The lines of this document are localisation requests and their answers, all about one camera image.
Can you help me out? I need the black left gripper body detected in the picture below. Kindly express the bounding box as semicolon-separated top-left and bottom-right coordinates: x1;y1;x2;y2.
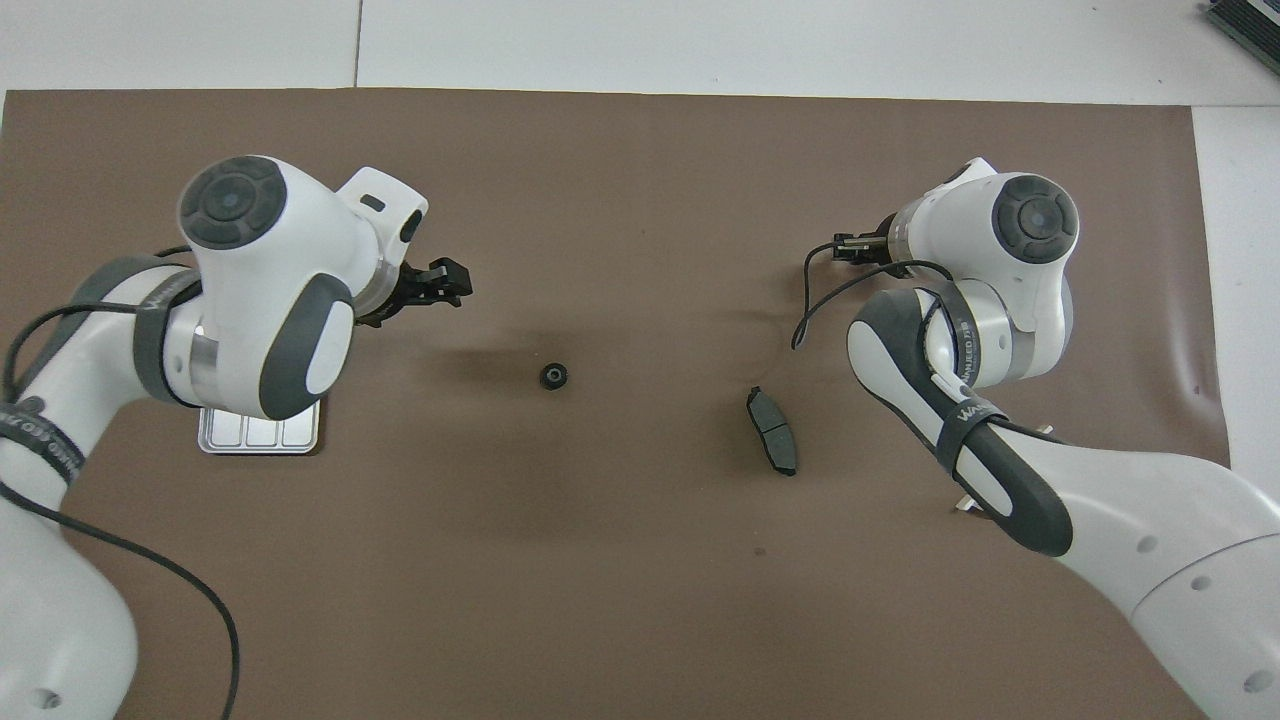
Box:
355;262;431;329

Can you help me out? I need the silver metal tray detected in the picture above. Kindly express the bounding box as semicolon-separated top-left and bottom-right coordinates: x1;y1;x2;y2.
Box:
197;400;323;457

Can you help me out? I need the dark grey brake pad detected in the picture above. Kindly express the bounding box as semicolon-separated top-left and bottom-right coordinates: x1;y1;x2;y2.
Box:
746;386;800;478

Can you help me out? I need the brown paper table mat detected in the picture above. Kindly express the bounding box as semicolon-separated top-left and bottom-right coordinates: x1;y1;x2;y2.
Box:
0;88;1246;720

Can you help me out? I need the dark ribbed device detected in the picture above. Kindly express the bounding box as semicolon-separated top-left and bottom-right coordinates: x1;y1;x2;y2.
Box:
1205;0;1280;51

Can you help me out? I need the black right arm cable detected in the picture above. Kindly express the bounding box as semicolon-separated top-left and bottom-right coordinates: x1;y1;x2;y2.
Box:
790;232;961;351

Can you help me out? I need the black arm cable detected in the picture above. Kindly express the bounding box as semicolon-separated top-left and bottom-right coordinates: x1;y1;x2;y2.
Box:
0;245;241;720
790;232;961;351

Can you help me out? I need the white curved plastic bracket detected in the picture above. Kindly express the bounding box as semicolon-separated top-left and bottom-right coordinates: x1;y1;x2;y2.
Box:
955;424;1057;517

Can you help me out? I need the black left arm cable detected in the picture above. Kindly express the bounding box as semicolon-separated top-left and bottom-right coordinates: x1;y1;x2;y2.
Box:
0;245;241;720

